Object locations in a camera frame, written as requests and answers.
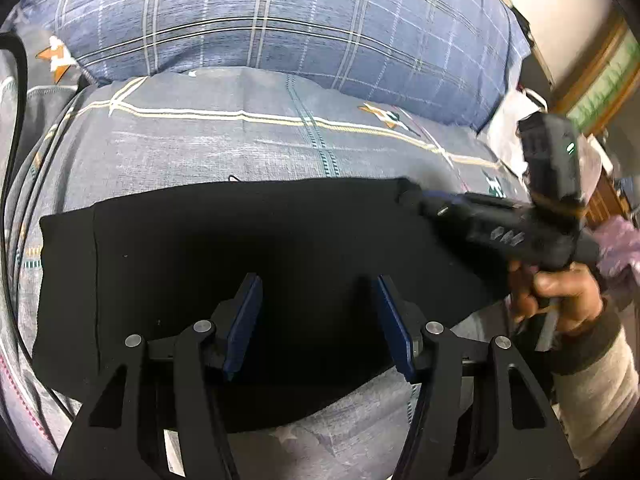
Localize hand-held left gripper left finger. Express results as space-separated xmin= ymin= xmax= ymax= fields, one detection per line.
xmin=52 ymin=273 xmax=264 ymax=480

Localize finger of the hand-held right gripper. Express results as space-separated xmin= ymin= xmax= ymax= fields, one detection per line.
xmin=399 ymin=182 xmax=482 ymax=235

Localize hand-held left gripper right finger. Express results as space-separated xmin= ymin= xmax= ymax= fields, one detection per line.
xmin=376 ymin=274 xmax=582 ymax=480

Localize black pants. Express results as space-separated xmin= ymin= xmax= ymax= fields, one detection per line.
xmin=31 ymin=176 xmax=526 ymax=435

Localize person's right hand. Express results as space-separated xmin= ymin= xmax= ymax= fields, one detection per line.
xmin=507 ymin=261 xmax=609 ymax=337

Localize brown wooden furniture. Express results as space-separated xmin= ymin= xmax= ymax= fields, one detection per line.
xmin=582 ymin=135 xmax=636 ymax=233

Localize white plastic bag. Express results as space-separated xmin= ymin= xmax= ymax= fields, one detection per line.
xmin=477 ymin=87 xmax=548 ymax=176

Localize pink cloth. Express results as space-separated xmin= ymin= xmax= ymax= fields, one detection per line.
xmin=595 ymin=217 xmax=640 ymax=281

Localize wooden framed picture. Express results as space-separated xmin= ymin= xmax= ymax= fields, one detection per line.
xmin=552 ymin=15 xmax=640 ymax=136

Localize grey star print bed sheet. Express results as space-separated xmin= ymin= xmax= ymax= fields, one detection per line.
xmin=0 ymin=2 xmax=556 ymax=480

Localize blue plaid pillow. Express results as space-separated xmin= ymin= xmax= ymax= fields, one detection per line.
xmin=17 ymin=0 xmax=532 ymax=133

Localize black cable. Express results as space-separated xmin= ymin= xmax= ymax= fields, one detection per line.
xmin=0 ymin=32 xmax=85 ymax=422

